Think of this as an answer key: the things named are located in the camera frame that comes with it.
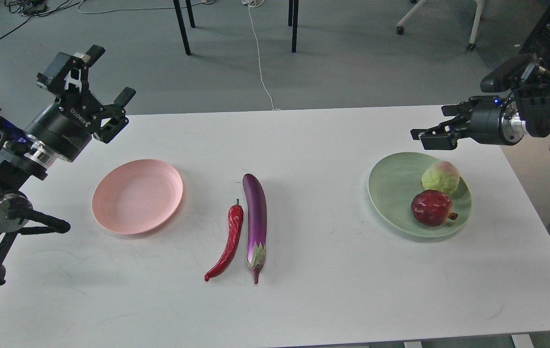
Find black table legs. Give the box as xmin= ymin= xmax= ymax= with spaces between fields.
xmin=172 ymin=0 xmax=299 ymax=56

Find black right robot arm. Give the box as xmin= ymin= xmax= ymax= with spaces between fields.
xmin=411 ymin=54 xmax=550 ymax=152

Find red chili pepper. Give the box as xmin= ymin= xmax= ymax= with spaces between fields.
xmin=203 ymin=199 xmax=244 ymax=282

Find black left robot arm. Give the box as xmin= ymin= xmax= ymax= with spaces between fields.
xmin=0 ymin=45 xmax=135 ymax=286

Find purple eggplant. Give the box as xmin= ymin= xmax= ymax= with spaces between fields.
xmin=242 ymin=174 xmax=268 ymax=285

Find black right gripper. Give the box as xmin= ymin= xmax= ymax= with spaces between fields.
xmin=411 ymin=96 xmax=529 ymax=150

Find white chair base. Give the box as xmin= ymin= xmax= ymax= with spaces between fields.
xmin=394 ymin=0 xmax=486 ymax=52

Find green pink peach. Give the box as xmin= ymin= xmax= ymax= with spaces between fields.
xmin=421 ymin=161 xmax=461 ymax=196

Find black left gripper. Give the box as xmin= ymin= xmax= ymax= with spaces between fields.
xmin=26 ymin=45 xmax=136 ymax=162

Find red pomegranate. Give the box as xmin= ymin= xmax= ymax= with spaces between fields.
xmin=410 ymin=189 xmax=459 ymax=227

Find white floor cable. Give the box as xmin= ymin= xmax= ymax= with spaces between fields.
xmin=241 ymin=0 xmax=282 ymax=112

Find black floor cables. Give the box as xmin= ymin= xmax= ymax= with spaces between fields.
xmin=0 ymin=0 xmax=217 ymax=57

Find pink plate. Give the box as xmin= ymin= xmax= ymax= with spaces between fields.
xmin=91 ymin=159 xmax=184 ymax=235

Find green plate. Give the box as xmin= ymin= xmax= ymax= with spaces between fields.
xmin=367 ymin=152 xmax=472 ymax=239

